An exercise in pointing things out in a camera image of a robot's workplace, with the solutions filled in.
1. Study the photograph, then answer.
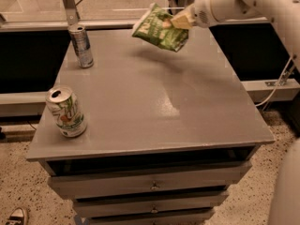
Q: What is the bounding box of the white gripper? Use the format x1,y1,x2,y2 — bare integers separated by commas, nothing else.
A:
162,0,218,29

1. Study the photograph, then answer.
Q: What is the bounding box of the green jalapeno chip bag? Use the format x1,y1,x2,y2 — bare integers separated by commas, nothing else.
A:
132,3,188,53

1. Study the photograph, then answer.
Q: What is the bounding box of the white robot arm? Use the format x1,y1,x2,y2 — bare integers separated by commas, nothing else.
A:
171,0,300,225

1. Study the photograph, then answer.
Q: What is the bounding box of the silver blue redbull can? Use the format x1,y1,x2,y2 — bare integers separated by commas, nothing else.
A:
68,24,94,68

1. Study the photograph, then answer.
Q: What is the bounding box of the white green 7up can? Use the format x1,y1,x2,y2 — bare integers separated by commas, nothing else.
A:
46,85,87,138

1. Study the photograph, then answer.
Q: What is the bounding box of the grey drawer cabinet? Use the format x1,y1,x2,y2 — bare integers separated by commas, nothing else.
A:
26,25,277,225

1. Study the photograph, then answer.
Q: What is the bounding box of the top grey drawer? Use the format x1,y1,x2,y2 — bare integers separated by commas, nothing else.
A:
49,161,251,199

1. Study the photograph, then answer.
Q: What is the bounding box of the grey drawer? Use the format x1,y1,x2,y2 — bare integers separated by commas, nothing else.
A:
73,190,228,218
89,208,215,225
49,161,251,199

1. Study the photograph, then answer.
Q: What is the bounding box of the bottom grey drawer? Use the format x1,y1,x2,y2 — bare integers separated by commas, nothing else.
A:
89,208,215,225

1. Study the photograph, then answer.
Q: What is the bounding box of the middle grey drawer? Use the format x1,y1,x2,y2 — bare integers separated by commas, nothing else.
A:
73,190,228,218

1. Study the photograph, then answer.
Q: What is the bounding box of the sneaker shoe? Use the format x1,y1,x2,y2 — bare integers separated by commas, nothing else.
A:
5,207,28,225

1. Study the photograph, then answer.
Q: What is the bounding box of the metal frame rail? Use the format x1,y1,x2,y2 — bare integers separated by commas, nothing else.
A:
0,0,300,33

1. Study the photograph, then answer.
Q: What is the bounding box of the white cable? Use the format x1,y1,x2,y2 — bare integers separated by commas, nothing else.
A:
254,54,296,108

